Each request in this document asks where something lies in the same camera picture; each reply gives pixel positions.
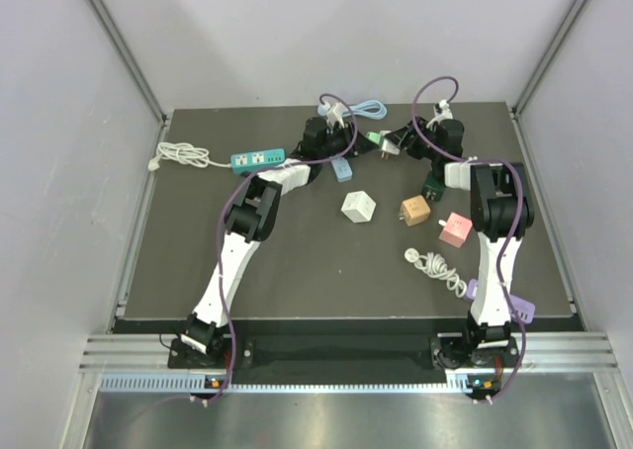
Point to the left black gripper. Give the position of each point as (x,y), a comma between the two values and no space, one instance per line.
(346,133)

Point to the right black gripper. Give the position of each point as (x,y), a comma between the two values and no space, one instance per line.
(402,139)

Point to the white cube adapter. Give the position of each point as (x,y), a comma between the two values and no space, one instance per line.
(387,148)
(359,207)

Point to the light blue power strip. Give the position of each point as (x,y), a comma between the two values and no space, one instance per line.
(342,169)

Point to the dark green cube adapter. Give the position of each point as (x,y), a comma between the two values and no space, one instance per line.
(432,189)

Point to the orange cube adapter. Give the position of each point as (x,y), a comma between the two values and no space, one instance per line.
(414,211)

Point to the pink cube plug adapter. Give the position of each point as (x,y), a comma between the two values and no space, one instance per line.
(455,230)

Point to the teal power strip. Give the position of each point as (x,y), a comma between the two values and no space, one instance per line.
(247,162)

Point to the purple power strip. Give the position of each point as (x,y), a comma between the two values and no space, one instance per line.
(525,310)

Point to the small green cube adapter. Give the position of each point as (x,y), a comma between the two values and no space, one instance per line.
(374,137)

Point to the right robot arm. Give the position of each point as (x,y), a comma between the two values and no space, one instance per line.
(501,211)

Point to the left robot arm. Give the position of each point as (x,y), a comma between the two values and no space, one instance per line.
(248,218)

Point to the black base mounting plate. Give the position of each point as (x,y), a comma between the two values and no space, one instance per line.
(422,349)

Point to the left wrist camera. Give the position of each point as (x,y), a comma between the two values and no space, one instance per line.
(334,113)

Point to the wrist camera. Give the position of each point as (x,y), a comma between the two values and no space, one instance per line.
(334,113)
(442,112)

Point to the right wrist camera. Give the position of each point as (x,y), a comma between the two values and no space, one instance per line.
(442,112)

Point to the right aluminium frame post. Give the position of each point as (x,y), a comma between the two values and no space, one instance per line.
(550,54)

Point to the aluminium frame post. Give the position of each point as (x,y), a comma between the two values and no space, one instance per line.
(550,54)
(126,56)

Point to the slotted cable duct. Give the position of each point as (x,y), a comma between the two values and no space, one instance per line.
(201,384)

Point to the front aluminium rail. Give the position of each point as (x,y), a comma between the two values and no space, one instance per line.
(546,352)

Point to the left aluminium frame post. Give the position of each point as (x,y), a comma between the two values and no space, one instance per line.
(126,56)

